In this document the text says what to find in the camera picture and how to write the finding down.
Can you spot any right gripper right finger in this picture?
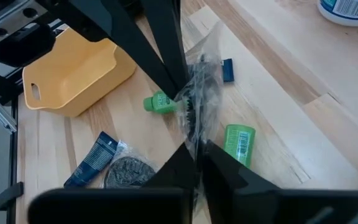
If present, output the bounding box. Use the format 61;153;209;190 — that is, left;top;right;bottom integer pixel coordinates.
201;139;358;224

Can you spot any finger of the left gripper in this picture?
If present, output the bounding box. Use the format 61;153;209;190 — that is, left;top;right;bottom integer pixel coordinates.
35;0;180;99
140;0;190;91

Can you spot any green travel shampoo bottle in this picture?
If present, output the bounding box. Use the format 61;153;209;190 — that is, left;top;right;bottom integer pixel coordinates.
143;90;183;114
223;123;257;169

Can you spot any yellow plastic bin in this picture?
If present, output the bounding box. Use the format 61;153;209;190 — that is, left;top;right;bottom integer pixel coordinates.
22;27;137;118

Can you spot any white wipes canister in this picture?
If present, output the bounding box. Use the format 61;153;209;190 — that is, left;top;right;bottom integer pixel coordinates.
317;0;358;27

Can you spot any navy blue travel tube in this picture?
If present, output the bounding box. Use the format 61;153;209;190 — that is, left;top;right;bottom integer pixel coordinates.
63;131;119;189
221;58;235;83

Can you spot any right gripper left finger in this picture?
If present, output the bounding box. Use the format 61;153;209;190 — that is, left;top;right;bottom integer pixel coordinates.
28;142;198;224

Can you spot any black metal rig frame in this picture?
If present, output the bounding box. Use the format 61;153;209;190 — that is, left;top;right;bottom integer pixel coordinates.
0;93;24;224

